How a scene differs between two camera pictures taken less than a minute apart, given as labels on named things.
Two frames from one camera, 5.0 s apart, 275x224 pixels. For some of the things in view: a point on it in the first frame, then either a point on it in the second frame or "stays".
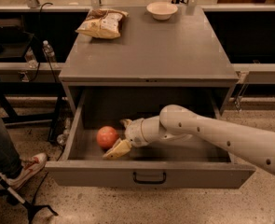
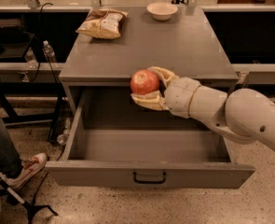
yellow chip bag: x=103 y=23 stays
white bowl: x=161 y=10 stays
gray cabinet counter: x=185 y=50 stays
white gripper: x=133 y=133 to x=178 y=94
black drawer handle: x=148 y=182 stays
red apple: x=107 y=136 to x=144 y=81
